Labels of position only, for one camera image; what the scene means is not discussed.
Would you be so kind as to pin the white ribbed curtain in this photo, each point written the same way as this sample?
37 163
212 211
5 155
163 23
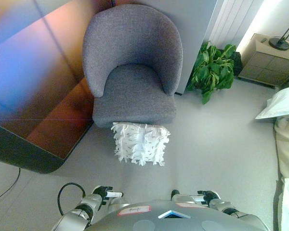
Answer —
231 21

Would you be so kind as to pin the grey robot torso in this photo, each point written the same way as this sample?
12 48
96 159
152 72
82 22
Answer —
159 221

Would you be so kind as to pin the beige nightstand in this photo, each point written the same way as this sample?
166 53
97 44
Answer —
267 65

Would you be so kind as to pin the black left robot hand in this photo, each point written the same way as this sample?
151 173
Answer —
101 191

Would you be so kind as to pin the black desk lamp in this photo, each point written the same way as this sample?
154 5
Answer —
278 43

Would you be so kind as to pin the grey fabric armchair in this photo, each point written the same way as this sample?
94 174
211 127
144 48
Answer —
132 60

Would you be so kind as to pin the green leafy potted plant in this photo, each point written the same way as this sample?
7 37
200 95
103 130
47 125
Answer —
212 69

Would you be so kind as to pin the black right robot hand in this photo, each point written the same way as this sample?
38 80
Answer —
210 196

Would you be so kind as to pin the small grey remote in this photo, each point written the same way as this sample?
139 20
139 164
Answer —
263 40

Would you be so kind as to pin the white fringed pillow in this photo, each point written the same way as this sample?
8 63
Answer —
140 144

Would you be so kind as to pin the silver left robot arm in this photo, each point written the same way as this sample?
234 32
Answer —
84 208

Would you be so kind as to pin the white bed pillow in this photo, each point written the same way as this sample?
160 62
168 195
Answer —
281 103

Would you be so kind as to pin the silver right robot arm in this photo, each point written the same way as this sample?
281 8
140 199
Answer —
233 210

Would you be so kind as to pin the dark glossy wooden cabinet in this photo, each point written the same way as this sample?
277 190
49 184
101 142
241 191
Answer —
38 84

